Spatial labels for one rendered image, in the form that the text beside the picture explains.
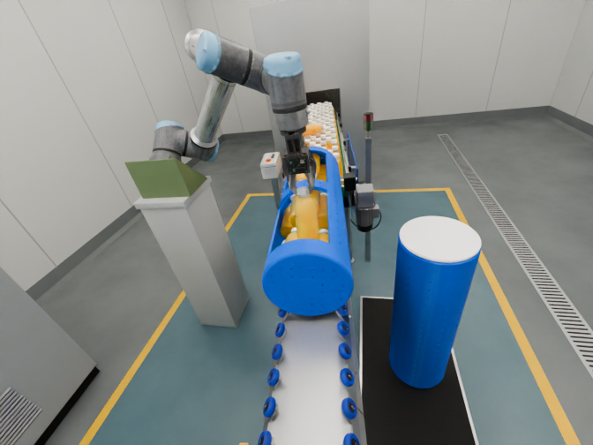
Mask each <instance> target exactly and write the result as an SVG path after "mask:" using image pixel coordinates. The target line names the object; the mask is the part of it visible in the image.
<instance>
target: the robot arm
mask: <svg viewBox="0 0 593 445"><path fill-rule="evenodd" d="M184 47H185V50H186V52H187V54H188V56H189V57H190V58H191V59H192V60H193V61H194V62H196V65H197V68H198V69H199V70H201V71H203V72H204V73H206V74H212V77H211V80H210V83H209V86H208V89H207V92H206V97H205V100H204V103H203V106H202V109H201V112H200V115H199V121H198V123H197V126H196V127H194V128H193V129H192V130H191V131H190V132H188V131H185V130H184V127H183V126H182V125H181V124H179V123H178V122H175V121H169V120H166V121H161V122H159V123H158V124H157V125H156V126H155V130H154V144H153V152H152V155H151V157H150V159H149V160H160V159H170V158H176V159H177V160H179V161H180V162H181V161H182V160H181V157H182V156H183V157H188V158H192V159H197V160H201V161H205V162H212V161H214V159H215V158H216V156H217V154H218V148H219V140H218V139H217V137H216V133H217V131H218V129H219V126H220V124H221V120H222V118H223V115H224V113H225V110H226V108H227V106H228V104H229V100H230V97H231V95H232V93H233V91H234V88H235V86H236V84H239V85H242V86H244V87H248V88H251V89H254V90H256V91H259V92H260V93H262V94H268V95H270V100H271V105H272V110H273V115H274V124H275V128H276V129H277V130H279V131H280V133H281V135H282V136H284V137H285V142H286V149H284V151H283V155H282V169H283V172H284V174H285V176H286V177H287V181H288V184H289V189H290V190H291V191H292V192H293V193H294V194H295V195H297V186H296V179H295V176H296V175H297V174H305V175H306V176H307V183H308V184H309V186H308V189H309V192H310V194H311V193H312V191H313V188H314V184H315V176H316V169H317V163H316V160H315V158H314V156H313V154H311V153H310V151H311V149H310V148H309V147H307V145H305V143H304V136H303V134H302V133H304V132H306V126H307V125H308V124H309V118H308V114H310V113H311V112H310V110H309V109H308V110H307V101H306V94H305V86H304V72H303V69H304V66H303V63H302V58H301V56H300V54H299V53H297V52H290V51H288V52H280V53H274V54H271V55H268V56H266V55H263V54H261V53H259V52H257V51H255V50H253V49H249V48H247V47H245V46H243V45H241V44H238V43H236V42H234V41H231V40H229V39H226V38H224V37H222V36H219V35H218V34H216V33H215V32H212V31H207V30H202V29H192V30H191V31H190V32H189V33H188V34H187V35H186V36H185V39H184Z"/></svg>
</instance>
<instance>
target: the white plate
mask: <svg viewBox="0 0 593 445"><path fill-rule="evenodd" d="M400 240H401V242H402V244H403V245H404V246H405V247H406V248H407V249H408V250H409V251H410V252H412V253H414V254H415V255H416V256H418V257H421V258H423V259H426V260H431V261H436V262H444V263H453V262H460V261H464V260H468V259H471V258H472V257H474V256H475V255H476V254H477V253H478V252H479V250H480V248H481V239H480V237H479V236H478V234H477V233H476V232H475V231H474V230H473V229H472V228H470V227H469V226H468V225H467V224H465V223H463V222H459V221H457V220H455V219H451V218H447V217H442V216H423V217H418V218H416V219H413V220H410V221H408V222H406V223H405V224H404V225H403V226H402V228H401V230H400Z"/></svg>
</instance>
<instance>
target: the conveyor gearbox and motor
mask: <svg viewBox="0 0 593 445"><path fill-rule="evenodd" d="M354 195H355V206H354V207H355V208H356V212H357V225H355V224H354V223H353V221H352V220H351V219H350V220H351V221H352V223H353V224H354V225H355V226H356V227H357V229H358V230H360V231H362V232H368V231H370V230H373V229H375V228H376V227H378V226H379V224H380V221H381V213H380V211H379V205H378V204H377V205H375V202H374V197H375V191H374V190H373V187H372V184H362V185H356V190H355V191H354ZM379 214H380V219H379V223H378V225H377V226H375V227H374V228H373V218H379Z"/></svg>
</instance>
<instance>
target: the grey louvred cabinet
mask: <svg viewBox="0 0 593 445"><path fill-rule="evenodd" d="M96 364H97V363H96V362H95V361H94V360H93V359H92V358H91V357H90V356H89V355H88V354H87V353H86V352H85V351H84V350H83V349H82V348H81V347H80V346H79V345H78V344H77V343H76V342H75V341H74V340H73V339H72V338H71V337H70V336H69V335H68V334H67V333H66V332H65V331H64V330H63V329H62V328H61V327H60V326H59V325H58V324H57V323H56V322H55V321H54V320H53V319H52V318H51V317H50V316H49V315H48V314H47V313H46V312H45V311H44V310H43V309H42V308H41V307H40V306H39V305H38V304H37V303H36V302H35V301H34V300H33V299H32V298H31V297H30V296H29V295H28V294H27V293H26V292H25V291H24V290H23V289H22V288H21V287H20V286H19V285H18V284H17V283H16V282H15V281H14V280H13V279H12V278H11V277H10V276H9V275H8V274H7V273H6V272H5V271H4V270H3V269H2V268H1V267H0V445H44V444H45V443H46V442H47V440H48V439H49V437H50V436H51V435H52V434H53V433H54V432H55V430H56V429H57V427H58V426H59V425H60V424H61V422H62V421H63V420H64V418H65V417H66V415H67V414H68V413H69V411H70V410H71V408H72V407H73V406H74V404H75V403H76V402H77V401H78V400H79V398H80V397H81V396H82V394H83V393H84V392H85V391H86V389H87V388H88V386H89V385H90V384H91V382H92V381H93V380H94V378H95V377H96V375H97V374H98V373H99V372H100V370H99V369H98V368H97V367H96Z"/></svg>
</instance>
